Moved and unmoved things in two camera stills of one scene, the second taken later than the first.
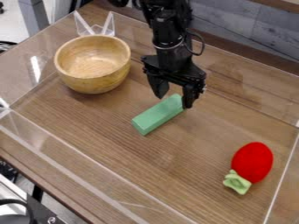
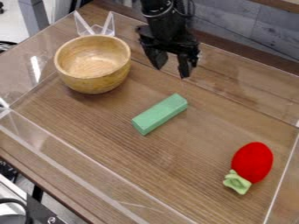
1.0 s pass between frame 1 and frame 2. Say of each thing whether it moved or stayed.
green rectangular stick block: stayed
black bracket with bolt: stayed
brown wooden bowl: stayed
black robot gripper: moved
